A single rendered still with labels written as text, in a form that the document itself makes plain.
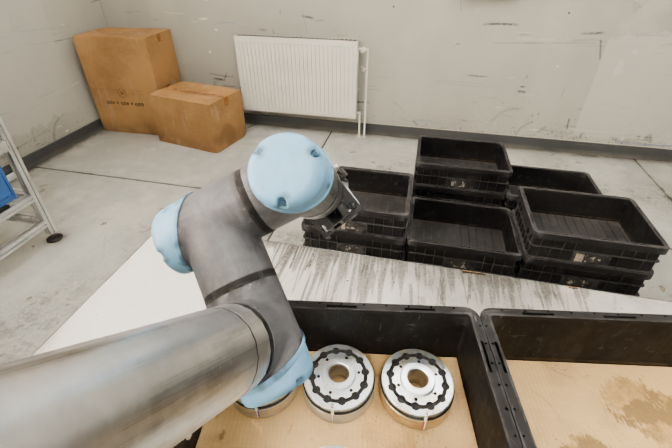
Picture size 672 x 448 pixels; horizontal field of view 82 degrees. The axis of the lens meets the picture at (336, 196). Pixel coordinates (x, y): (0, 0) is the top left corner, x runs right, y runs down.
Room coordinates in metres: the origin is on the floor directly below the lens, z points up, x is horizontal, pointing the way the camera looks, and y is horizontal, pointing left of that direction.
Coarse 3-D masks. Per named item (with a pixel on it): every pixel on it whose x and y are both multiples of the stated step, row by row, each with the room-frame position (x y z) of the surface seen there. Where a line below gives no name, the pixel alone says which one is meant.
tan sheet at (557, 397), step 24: (528, 384) 0.33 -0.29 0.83; (552, 384) 0.33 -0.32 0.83; (576, 384) 0.33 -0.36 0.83; (600, 384) 0.33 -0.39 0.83; (624, 384) 0.33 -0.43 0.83; (648, 384) 0.33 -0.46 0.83; (528, 408) 0.29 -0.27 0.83; (552, 408) 0.29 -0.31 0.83; (576, 408) 0.29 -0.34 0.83; (600, 408) 0.29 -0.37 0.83; (624, 408) 0.29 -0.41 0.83; (648, 408) 0.29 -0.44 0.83; (552, 432) 0.26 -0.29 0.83; (576, 432) 0.26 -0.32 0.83; (600, 432) 0.26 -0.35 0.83; (624, 432) 0.26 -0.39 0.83; (648, 432) 0.26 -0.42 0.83
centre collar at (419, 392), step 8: (408, 368) 0.33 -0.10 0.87; (416, 368) 0.33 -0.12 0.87; (424, 368) 0.33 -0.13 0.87; (400, 376) 0.32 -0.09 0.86; (432, 376) 0.32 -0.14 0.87; (408, 384) 0.30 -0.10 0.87; (432, 384) 0.30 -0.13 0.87; (408, 392) 0.30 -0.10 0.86; (416, 392) 0.29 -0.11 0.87; (424, 392) 0.29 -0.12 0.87
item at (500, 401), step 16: (304, 304) 0.39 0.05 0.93; (320, 304) 0.39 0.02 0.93; (336, 304) 0.39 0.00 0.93; (352, 304) 0.39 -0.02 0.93; (368, 304) 0.39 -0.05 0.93; (384, 304) 0.39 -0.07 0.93; (400, 304) 0.39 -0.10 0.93; (480, 320) 0.36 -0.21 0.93; (480, 336) 0.33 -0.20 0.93; (480, 352) 0.31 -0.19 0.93; (496, 368) 0.29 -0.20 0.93; (496, 384) 0.27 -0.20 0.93; (496, 400) 0.25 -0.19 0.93; (512, 432) 0.21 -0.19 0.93
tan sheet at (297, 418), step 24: (384, 360) 0.37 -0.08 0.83; (456, 360) 0.37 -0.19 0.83; (456, 384) 0.33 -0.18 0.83; (288, 408) 0.29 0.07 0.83; (384, 408) 0.29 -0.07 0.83; (456, 408) 0.29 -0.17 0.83; (216, 432) 0.26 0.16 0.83; (240, 432) 0.26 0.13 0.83; (264, 432) 0.26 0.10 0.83; (288, 432) 0.26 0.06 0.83; (312, 432) 0.26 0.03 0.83; (336, 432) 0.26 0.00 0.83; (360, 432) 0.26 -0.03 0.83; (384, 432) 0.26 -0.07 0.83; (408, 432) 0.26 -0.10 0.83; (432, 432) 0.26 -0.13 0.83; (456, 432) 0.26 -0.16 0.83
